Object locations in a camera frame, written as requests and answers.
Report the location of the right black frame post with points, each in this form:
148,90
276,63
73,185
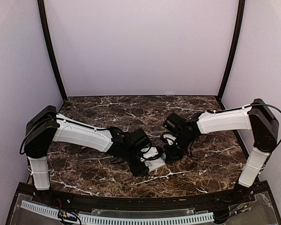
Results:
233,49

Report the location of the left black frame post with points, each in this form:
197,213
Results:
50,50

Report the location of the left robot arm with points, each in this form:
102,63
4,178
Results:
49,126

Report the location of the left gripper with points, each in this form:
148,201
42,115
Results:
139,170

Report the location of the black frame post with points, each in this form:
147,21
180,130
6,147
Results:
233,49
50,50

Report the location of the white remote control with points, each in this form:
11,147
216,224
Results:
155,164

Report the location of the black front rail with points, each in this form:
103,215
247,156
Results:
213,201

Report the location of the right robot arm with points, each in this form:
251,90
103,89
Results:
256,118

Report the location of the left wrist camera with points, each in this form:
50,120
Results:
150,153

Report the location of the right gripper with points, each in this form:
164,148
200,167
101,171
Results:
171,156

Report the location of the white cable duct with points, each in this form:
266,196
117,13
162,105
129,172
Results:
118,217

